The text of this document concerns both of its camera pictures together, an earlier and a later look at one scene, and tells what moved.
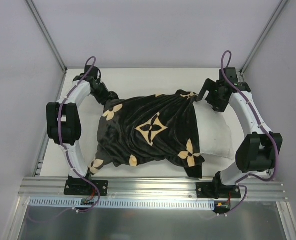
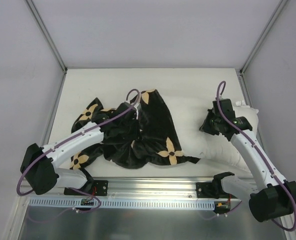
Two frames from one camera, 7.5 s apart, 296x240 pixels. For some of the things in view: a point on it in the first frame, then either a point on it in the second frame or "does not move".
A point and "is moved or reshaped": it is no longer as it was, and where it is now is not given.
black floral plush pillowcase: [155, 129] is moved or reshaped
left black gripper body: [108, 96] -> [124, 110]
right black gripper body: [213, 95] -> [208, 125]
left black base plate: [75, 186] does not move
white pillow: [215, 135] is moved or reshaped
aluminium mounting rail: [150, 188] does not move
